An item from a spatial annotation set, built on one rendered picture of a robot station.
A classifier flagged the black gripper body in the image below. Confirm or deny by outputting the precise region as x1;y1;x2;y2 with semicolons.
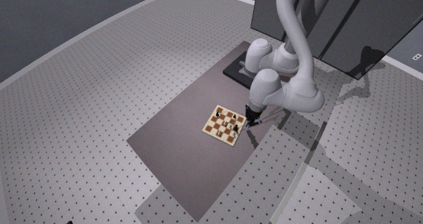
248;107;263;120

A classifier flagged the brown and cream chessboard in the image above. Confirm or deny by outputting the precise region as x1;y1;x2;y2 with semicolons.
202;105;246;146

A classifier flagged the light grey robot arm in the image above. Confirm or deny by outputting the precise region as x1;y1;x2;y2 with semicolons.
239;0;329;113

